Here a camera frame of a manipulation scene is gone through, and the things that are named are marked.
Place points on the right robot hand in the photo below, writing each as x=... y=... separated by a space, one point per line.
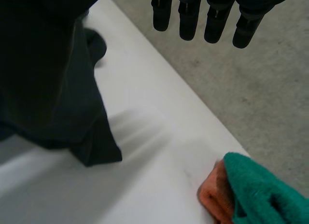
x=29 y=52

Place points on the dark blue cloth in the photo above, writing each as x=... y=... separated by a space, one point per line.
x=96 y=137

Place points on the coral towel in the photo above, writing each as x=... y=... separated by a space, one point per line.
x=214 y=192

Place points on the teal towel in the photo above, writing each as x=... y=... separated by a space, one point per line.
x=260 y=192

